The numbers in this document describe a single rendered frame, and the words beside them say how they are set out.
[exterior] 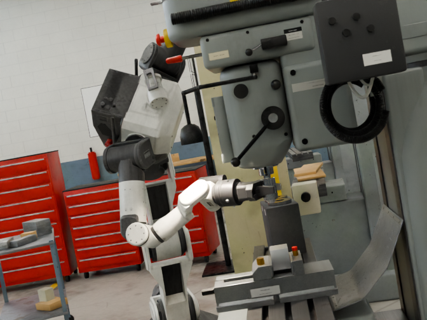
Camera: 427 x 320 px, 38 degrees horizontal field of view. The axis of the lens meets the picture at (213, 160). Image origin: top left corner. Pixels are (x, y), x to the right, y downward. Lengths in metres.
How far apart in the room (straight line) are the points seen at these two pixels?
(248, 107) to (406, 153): 0.47
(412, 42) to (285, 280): 0.78
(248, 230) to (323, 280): 1.99
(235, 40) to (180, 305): 1.29
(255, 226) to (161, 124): 1.67
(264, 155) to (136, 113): 0.56
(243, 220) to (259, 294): 1.96
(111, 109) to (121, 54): 9.07
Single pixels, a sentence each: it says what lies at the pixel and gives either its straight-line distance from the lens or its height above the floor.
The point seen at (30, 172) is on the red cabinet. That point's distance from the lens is 7.08.
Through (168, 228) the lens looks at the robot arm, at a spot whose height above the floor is 1.15.
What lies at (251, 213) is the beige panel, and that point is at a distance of 3.75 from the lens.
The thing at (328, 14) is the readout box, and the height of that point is 1.69.
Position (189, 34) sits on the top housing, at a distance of 1.88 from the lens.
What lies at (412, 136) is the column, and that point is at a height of 1.33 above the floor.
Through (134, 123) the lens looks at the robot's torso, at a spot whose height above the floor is 1.52.
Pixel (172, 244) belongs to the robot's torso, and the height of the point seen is 1.01.
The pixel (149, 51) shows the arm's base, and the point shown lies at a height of 1.78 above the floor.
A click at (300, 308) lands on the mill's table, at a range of 1.74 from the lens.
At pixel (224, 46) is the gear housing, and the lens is 1.87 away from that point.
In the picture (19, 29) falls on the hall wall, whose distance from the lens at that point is 11.93.
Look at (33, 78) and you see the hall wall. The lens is 11.77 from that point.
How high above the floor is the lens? 1.48
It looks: 4 degrees down
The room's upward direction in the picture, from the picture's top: 10 degrees counter-clockwise
